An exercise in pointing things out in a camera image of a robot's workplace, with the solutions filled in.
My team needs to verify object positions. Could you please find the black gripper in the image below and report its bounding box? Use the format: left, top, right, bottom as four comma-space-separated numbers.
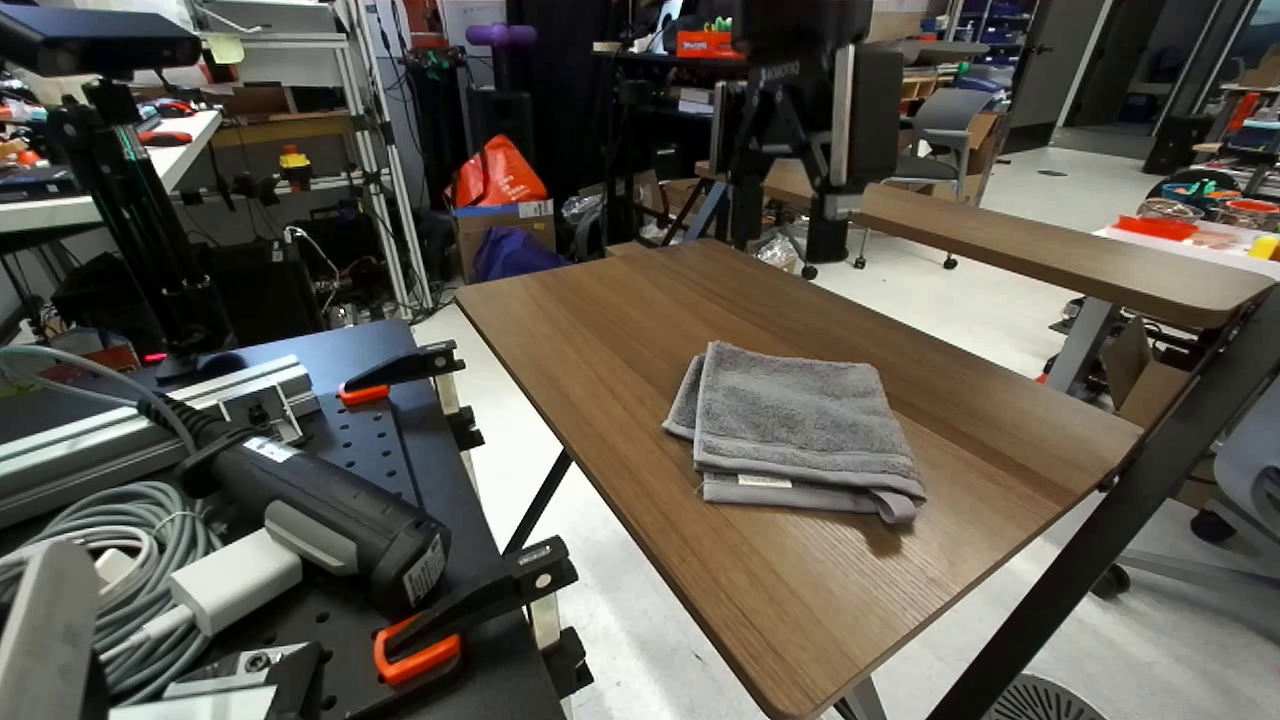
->
716, 37, 914, 268

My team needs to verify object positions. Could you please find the grey folded towel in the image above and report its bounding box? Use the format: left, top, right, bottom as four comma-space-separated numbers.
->
662, 334, 932, 526

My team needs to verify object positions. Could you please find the orange bin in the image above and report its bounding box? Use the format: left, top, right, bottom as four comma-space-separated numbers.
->
669, 23, 750, 67

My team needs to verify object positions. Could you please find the grey office chair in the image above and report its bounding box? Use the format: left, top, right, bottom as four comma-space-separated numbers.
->
902, 83, 1008, 270

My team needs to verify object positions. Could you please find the cardboard box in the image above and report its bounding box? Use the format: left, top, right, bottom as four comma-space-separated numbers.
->
453, 194, 565, 285

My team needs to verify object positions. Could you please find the blue purple bag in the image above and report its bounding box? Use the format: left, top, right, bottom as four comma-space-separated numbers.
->
467, 224, 565, 285

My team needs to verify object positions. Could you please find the orange bag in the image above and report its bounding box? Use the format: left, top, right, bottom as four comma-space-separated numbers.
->
445, 133, 552, 213

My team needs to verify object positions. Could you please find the purple round object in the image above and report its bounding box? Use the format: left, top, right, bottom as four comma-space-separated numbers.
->
464, 14, 546, 56

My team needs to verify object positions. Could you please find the flat orange item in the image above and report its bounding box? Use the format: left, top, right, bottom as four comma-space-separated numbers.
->
1111, 213, 1204, 244

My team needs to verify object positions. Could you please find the white metal shelf rack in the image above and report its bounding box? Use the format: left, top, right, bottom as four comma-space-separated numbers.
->
196, 0, 442, 320

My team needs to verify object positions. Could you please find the small black orange clamp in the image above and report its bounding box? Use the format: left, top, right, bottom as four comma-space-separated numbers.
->
331, 334, 467, 412

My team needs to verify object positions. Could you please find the yellow black round object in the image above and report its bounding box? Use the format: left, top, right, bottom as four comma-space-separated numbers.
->
272, 142, 321, 192

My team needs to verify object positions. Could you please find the large black orange clamp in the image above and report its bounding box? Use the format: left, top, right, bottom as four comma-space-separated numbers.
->
369, 530, 586, 690

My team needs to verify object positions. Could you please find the black grey handheld device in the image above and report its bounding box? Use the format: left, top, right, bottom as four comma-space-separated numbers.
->
196, 431, 456, 620

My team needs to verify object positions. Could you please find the white side table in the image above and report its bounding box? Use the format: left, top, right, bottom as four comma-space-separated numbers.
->
0, 103, 227, 240

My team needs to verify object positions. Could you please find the black tripod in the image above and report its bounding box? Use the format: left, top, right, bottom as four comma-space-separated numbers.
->
49, 71, 240, 363

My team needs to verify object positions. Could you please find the white power adapter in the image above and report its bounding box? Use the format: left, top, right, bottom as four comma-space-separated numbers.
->
169, 523, 307, 641

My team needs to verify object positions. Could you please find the grey metal plate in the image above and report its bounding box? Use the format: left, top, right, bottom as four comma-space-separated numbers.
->
0, 534, 107, 720

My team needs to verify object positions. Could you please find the brown wooden table black frame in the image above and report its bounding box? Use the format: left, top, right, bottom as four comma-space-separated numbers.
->
453, 175, 1280, 720

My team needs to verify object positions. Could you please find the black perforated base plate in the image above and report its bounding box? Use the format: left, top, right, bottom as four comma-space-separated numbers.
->
134, 315, 600, 720

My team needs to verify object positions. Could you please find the black camera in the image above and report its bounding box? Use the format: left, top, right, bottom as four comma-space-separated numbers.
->
0, 0, 210, 78

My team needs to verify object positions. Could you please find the grey coiled cable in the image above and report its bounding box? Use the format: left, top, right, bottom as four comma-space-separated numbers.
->
0, 477, 227, 706

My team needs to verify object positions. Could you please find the silver aluminium rail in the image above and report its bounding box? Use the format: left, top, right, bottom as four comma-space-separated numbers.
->
0, 350, 324, 530

